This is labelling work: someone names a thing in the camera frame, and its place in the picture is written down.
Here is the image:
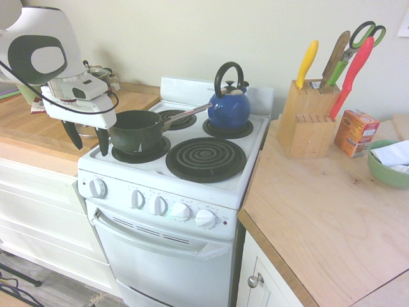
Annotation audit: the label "silver cabinet knob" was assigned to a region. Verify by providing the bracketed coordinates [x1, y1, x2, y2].
[247, 272, 265, 289]

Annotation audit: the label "dark green saucepan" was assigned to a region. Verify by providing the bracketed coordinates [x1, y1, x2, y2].
[107, 104, 213, 154]

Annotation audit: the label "green ceramic bowl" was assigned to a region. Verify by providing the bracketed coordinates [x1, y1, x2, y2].
[367, 139, 409, 191]

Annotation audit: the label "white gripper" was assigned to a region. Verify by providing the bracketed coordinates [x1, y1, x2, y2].
[40, 86, 118, 157]

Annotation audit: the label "glass pot lid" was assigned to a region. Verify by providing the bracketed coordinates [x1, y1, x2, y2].
[75, 124, 98, 139]

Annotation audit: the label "white crumpled paper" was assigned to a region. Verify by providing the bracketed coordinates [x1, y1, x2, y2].
[370, 139, 409, 175]

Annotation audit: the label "green black scissors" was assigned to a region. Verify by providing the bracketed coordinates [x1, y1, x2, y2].
[339, 20, 387, 63]

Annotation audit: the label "blue kettle black handle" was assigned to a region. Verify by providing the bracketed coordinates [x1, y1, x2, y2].
[207, 61, 252, 130]

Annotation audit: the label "light wooden board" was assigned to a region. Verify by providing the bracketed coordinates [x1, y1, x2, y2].
[392, 113, 409, 142]

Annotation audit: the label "wooden knife block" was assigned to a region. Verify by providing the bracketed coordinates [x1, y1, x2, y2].
[277, 78, 341, 160]

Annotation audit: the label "large black coil burner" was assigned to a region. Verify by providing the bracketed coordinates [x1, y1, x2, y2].
[165, 137, 248, 184]

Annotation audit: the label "black camera stand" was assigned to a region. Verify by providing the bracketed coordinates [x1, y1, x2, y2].
[0, 251, 44, 307]

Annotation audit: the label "green handled knife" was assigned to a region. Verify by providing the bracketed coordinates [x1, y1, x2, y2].
[326, 58, 350, 88]

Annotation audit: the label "orange cardboard box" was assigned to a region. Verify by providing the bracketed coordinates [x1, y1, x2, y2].
[333, 109, 382, 159]

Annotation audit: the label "black pot with glass lid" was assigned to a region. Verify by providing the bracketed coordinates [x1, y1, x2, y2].
[84, 65, 122, 92]

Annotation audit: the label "small black coil burner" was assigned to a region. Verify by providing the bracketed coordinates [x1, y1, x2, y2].
[202, 118, 254, 139]
[155, 109, 197, 131]
[111, 136, 172, 164]

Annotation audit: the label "yellow handled knife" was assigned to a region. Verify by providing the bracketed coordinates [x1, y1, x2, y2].
[295, 40, 320, 90]

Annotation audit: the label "white stove knob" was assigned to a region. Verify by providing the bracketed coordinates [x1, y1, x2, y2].
[130, 189, 146, 210]
[88, 178, 109, 200]
[170, 201, 193, 222]
[194, 209, 218, 230]
[148, 195, 169, 216]

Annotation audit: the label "red white packet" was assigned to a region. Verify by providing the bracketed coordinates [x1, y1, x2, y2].
[29, 101, 49, 115]

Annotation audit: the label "red knife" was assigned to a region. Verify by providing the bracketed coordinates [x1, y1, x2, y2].
[329, 36, 375, 122]

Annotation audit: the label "white drawer cabinet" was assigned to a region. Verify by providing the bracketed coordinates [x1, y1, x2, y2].
[0, 157, 121, 299]

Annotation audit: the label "green ribbed utensil holder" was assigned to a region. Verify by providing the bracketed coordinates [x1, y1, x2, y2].
[15, 83, 44, 106]

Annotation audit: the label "wooden handled knife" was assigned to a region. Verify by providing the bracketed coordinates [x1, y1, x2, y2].
[320, 30, 351, 89]

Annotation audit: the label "white door cabinet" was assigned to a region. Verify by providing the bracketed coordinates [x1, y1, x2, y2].
[235, 229, 305, 307]

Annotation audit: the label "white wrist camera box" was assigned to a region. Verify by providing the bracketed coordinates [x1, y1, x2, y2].
[47, 77, 109, 102]

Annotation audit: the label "white electric stove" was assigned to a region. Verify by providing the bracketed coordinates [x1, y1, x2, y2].
[77, 75, 275, 307]

